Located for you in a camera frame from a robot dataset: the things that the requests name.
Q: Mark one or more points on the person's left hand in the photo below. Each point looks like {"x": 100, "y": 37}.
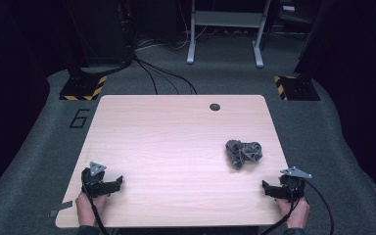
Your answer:
{"x": 88, "y": 209}

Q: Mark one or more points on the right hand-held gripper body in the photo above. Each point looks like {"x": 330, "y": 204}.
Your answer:
{"x": 292, "y": 186}

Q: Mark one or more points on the grey tape strip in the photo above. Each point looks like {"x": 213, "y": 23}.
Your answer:
{"x": 62, "y": 207}

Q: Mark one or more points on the black stand base striped edge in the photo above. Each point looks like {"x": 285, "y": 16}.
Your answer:
{"x": 83, "y": 88}
{"x": 297, "y": 88}

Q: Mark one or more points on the black equipment cabinet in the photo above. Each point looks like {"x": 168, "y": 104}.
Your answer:
{"x": 101, "y": 29}

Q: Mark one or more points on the grey speckled cloth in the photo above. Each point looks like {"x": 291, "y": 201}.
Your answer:
{"x": 243, "y": 153}

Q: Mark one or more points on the person's right hand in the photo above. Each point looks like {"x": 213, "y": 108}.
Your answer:
{"x": 295, "y": 212}

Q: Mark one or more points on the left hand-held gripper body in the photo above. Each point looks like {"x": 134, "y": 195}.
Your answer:
{"x": 94, "y": 182}

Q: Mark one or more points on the white metal desk frame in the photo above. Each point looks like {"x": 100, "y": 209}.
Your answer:
{"x": 226, "y": 19}

